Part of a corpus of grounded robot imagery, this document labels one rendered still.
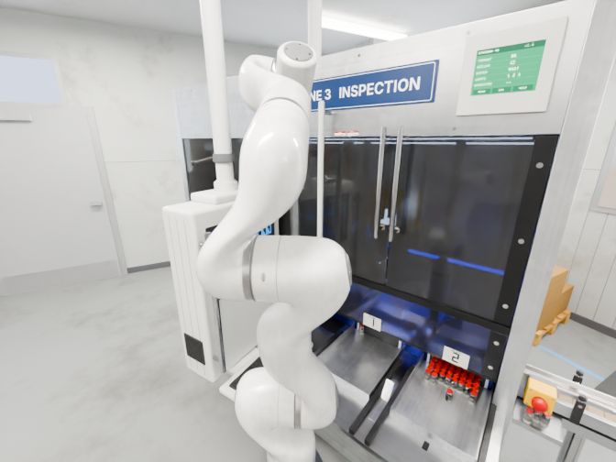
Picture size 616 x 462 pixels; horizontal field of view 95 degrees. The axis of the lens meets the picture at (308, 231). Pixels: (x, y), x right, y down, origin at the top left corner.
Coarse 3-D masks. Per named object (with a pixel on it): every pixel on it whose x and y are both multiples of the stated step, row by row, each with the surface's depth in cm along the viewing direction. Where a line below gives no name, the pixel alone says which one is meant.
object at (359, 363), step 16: (352, 336) 136; (368, 336) 136; (336, 352) 126; (352, 352) 126; (368, 352) 126; (384, 352) 126; (400, 352) 122; (336, 368) 117; (352, 368) 117; (368, 368) 117; (384, 368) 117; (352, 384) 106; (368, 384) 110
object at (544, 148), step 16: (544, 144) 75; (544, 160) 76; (528, 176) 79; (544, 176) 77; (528, 192) 80; (528, 208) 81; (528, 224) 82; (512, 240) 85; (528, 240) 82; (512, 256) 86; (512, 272) 87; (512, 288) 88; (512, 304) 89; (496, 320) 93; (496, 336) 94; (496, 352) 95; (496, 368) 96
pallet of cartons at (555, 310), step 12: (552, 276) 241; (564, 276) 252; (552, 288) 246; (564, 288) 277; (552, 300) 254; (564, 300) 278; (552, 312) 262; (564, 312) 287; (540, 324) 256; (552, 324) 270; (540, 336) 256
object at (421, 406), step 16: (416, 368) 115; (416, 384) 110; (400, 400) 103; (416, 400) 103; (432, 400) 103; (464, 400) 103; (480, 400) 103; (400, 416) 94; (416, 416) 97; (432, 416) 97; (448, 416) 97; (464, 416) 97; (480, 416) 97; (416, 432) 92; (432, 432) 88; (448, 432) 92; (464, 432) 92; (480, 432) 92; (448, 448) 86; (464, 448) 87
